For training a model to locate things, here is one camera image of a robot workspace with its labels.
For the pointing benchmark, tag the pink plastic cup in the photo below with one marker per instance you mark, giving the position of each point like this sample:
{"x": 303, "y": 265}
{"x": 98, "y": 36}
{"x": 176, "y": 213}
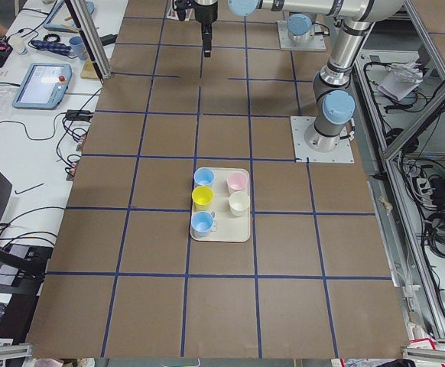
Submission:
{"x": 237, "y": 181}

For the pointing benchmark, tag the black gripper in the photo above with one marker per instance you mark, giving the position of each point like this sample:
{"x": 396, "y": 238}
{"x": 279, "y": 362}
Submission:
{"x": 206, "y": 14}

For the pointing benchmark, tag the folded plaid cloth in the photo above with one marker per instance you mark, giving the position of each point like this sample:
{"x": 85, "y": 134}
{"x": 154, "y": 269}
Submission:
{"x": 49, "y": 46}

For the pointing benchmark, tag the pale green plastic cup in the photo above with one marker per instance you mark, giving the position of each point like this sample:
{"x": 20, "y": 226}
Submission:
{"x": 239, "y": 203}

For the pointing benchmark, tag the blue cup on desk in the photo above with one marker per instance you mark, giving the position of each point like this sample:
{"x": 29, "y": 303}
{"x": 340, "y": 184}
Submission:
{"x": 78, "y": 47}

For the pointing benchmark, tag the aluminium frame post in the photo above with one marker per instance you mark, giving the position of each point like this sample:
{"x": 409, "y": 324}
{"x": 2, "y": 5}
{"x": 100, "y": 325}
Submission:
{"x": 87, "y": 30}

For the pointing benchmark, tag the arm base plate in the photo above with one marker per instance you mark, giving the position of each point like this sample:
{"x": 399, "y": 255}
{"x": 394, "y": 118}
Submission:
{"x": 313, "y": 40}
{"x": 311, "y": 147}

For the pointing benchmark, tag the blue teach pendant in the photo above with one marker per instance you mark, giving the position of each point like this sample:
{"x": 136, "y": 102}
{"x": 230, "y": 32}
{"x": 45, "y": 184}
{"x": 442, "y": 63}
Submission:
{"x": 43, "y": 86}
{"x": 59, "y": 18}

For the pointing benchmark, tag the white serving tray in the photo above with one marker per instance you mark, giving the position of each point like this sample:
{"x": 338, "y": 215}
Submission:
{"x": 230, "y": 228}

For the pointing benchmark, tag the blue plastic cup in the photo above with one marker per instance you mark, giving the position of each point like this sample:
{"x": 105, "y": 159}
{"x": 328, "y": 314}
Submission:
{"x": 203, "y": 176}
{"x": 202, "y": 224}

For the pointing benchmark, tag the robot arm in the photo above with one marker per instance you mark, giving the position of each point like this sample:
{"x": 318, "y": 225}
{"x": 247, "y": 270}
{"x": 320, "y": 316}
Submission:
{"x": 302, "y": 28}
{"x": 335, "y": 106}

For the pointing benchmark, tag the wooden mug tree stand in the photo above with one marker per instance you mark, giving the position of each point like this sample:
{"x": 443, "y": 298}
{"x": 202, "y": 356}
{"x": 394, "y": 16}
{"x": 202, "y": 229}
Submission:
{"x": 88, "y": 71}

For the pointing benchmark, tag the yellow plastic cup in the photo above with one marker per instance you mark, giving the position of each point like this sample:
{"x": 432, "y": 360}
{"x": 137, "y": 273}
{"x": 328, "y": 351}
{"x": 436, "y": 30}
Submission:
{"x": 202, "y": 197}

